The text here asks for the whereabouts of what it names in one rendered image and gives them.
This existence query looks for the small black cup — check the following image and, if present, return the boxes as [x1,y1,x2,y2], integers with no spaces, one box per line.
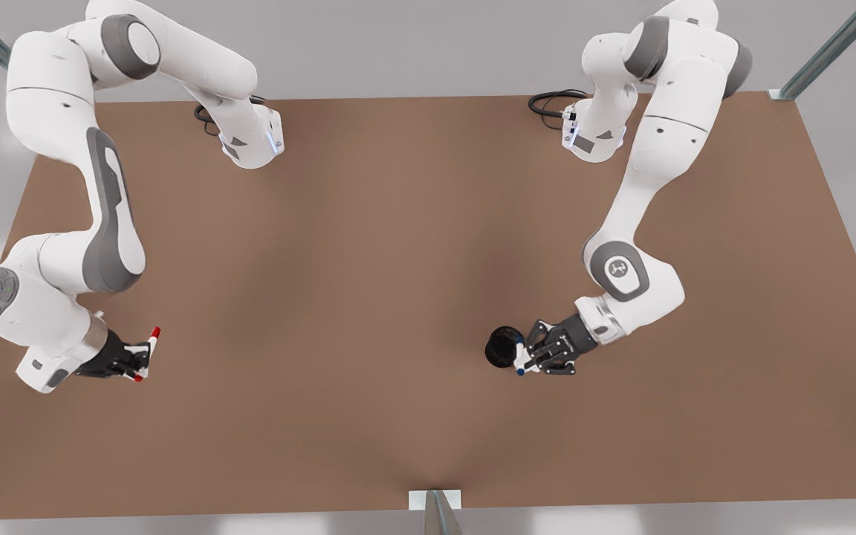
[485,325,525,369]

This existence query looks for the black right arm cable loop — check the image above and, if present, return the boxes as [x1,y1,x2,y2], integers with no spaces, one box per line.
[194,94,270,139]

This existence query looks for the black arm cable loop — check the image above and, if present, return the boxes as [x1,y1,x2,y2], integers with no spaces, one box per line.
[194,94,270,139]
[528,89,592,132]

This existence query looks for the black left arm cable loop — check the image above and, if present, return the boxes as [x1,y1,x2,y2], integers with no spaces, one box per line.
[528,89,592,132]

